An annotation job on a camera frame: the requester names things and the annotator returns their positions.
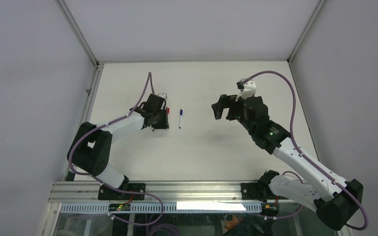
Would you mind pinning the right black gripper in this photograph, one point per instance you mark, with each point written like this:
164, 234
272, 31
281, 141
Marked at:
225, 102

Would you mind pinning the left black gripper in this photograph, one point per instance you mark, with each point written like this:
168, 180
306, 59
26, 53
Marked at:
164, 125

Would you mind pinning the white blue-tip pen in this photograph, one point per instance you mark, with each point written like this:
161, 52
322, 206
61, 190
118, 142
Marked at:
180, 118

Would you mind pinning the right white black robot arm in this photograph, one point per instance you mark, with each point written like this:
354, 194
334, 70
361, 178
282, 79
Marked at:
333, 198

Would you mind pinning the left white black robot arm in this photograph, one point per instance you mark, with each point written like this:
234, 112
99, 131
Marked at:
91, 147

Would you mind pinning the orange object under table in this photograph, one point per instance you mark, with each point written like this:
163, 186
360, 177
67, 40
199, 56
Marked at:
231, 220

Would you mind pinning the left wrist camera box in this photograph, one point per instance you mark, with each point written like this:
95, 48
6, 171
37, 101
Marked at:
162, 95

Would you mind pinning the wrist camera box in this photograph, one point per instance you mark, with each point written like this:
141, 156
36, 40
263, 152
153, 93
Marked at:
162, 95
247, 89

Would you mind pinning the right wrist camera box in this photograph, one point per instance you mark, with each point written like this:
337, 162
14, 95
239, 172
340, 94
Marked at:
247, 89

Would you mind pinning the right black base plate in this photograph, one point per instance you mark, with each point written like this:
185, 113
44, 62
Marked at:
256, 191

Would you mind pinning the white slotted cable duct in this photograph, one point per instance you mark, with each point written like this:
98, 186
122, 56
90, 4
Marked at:
178, 207

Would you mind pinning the aluminium mounting rail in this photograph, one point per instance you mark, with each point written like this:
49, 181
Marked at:
167, 191

